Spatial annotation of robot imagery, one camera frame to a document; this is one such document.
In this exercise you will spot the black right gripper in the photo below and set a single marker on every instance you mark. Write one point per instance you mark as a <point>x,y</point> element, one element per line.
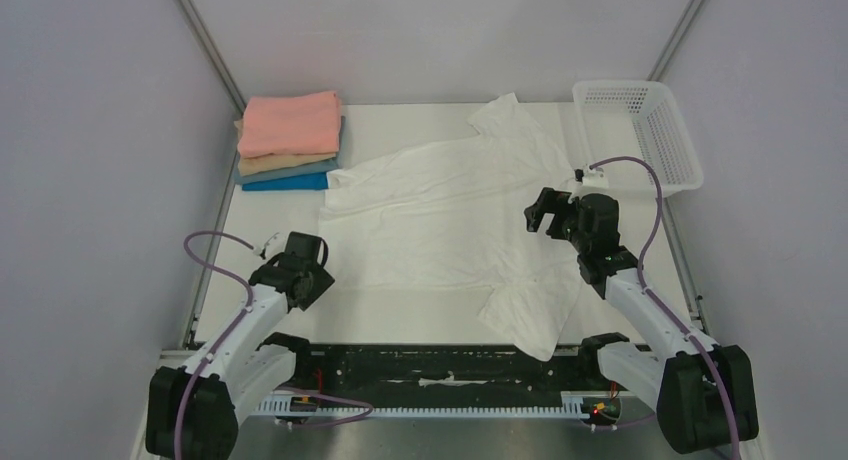
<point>553,210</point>

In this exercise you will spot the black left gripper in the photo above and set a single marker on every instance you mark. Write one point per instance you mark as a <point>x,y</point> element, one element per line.
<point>322,281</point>

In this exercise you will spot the white t shirt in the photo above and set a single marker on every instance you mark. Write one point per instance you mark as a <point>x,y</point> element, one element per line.
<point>450,215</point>

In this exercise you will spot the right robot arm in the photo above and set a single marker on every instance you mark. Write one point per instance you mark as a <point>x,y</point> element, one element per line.
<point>702,393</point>

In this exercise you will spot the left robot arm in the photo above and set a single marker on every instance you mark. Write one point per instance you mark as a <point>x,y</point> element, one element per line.
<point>195,410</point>

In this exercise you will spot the blue folded t shirt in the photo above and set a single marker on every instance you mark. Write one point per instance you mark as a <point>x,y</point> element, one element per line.
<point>305,182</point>

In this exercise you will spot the beige folded t shirt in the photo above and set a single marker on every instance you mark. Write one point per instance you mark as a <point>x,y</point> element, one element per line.
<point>266,163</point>

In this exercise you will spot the white plastic basket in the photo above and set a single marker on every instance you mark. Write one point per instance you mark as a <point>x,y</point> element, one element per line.
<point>639,119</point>

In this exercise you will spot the pink folded t shirt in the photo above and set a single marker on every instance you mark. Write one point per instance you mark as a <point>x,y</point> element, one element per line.
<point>308,124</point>

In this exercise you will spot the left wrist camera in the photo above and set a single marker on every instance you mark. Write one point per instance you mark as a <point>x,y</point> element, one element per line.
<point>269,246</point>

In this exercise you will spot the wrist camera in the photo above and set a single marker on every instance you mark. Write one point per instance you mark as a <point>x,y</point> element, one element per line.
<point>589,180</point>
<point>269,246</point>

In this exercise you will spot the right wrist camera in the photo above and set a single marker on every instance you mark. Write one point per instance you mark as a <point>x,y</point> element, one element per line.
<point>589,180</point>

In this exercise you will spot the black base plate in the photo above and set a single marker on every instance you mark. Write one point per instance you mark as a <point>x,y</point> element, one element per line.
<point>447,375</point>

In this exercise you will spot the white cable duct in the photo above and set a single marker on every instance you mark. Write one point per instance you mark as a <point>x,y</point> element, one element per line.
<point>569,407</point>

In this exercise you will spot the aluminium frame rails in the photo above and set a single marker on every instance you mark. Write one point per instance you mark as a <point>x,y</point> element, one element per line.
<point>747,450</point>

